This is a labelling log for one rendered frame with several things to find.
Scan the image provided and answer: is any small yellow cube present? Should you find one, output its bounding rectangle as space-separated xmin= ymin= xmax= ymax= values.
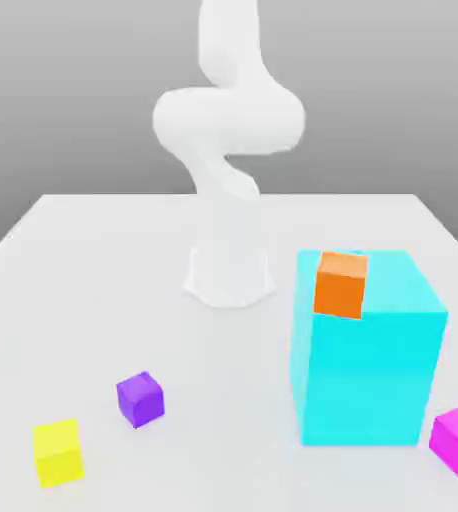
xmin=32 ymin=418 xmax=86 ymax=490

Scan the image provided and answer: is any small purple cube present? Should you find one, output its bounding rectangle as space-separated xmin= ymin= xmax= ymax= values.
xmin=115 ymin=370 xmax=166 ymax=430

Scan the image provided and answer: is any small orange cube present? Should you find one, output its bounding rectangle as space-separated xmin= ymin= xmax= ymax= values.
xmin=312 ymin=250 xmax=370 ymax=321

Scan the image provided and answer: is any large cyan box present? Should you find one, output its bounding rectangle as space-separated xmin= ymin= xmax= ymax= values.
xmin=290 ymin=249 xmax=450 ymax=448

